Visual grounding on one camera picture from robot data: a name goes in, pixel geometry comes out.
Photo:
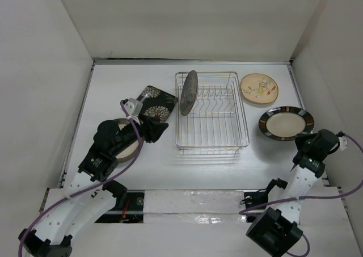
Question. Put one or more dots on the steel wire dish rack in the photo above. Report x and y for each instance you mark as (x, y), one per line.
(217, 122)

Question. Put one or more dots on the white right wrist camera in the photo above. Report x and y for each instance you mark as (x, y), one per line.
(343, 142)

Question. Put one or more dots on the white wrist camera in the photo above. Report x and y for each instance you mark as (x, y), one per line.
(132, 108)
(343, 142)

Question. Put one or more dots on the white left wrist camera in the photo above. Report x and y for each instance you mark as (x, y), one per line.
(132, 108)

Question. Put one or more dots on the grey reindeer round plate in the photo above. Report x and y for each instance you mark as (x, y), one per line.
(189, 93)

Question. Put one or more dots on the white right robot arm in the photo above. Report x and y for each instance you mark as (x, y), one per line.
(276, 229)

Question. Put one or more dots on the cream plate brown rim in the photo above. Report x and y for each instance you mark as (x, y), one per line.
(131, 151)

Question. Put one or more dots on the beige leaf pattern plate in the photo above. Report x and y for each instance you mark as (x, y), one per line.
(259, 88)

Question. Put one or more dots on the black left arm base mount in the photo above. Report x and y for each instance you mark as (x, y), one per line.
(128, 207)

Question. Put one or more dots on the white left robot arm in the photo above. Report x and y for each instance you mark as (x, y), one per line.
(93, 191)

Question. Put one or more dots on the cream plate black glossy rim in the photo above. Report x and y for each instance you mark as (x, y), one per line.
(285, 123)

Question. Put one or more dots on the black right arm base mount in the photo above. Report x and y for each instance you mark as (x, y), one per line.
(258, 200)

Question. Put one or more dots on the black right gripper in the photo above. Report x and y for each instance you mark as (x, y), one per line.
(300, 137)

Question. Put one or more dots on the black floral square plate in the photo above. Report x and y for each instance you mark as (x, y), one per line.
(156, 103)

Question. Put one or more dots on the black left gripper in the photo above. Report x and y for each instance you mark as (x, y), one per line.
(151, 128)

